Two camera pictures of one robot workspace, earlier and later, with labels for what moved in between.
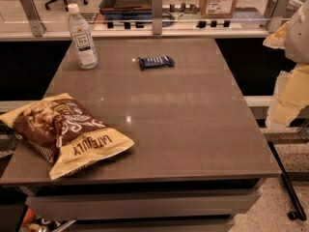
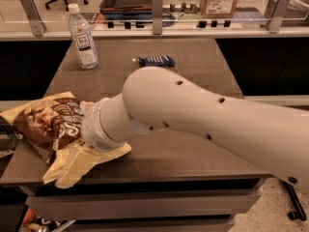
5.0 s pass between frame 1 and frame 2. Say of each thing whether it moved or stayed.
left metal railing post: stayed
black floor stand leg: stayed
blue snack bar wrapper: stayed
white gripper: moved
